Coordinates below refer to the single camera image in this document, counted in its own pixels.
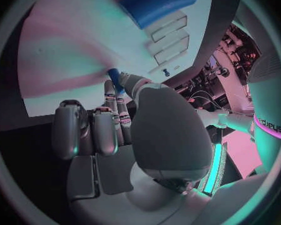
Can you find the large blue cylinder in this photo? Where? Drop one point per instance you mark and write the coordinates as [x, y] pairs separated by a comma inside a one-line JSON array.
[[159, 7]]

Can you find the blue peg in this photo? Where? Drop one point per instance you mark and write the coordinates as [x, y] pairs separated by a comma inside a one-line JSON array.
[[114, 76]]

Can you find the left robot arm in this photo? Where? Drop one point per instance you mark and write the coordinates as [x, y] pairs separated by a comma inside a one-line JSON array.
[[236, 120]]

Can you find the small blue plug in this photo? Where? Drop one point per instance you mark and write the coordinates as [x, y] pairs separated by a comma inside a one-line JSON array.
[[166, 72]]

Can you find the white task board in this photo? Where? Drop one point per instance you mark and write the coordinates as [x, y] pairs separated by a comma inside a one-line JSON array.
[[72, 50]]

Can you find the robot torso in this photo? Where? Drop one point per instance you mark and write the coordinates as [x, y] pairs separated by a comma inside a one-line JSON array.
[[267, 101]]

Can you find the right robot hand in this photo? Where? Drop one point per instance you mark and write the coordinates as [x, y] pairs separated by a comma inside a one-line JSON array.
[[168, 131]]

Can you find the glowing light bar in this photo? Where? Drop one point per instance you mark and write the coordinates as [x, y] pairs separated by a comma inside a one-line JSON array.
[[215, 168]]

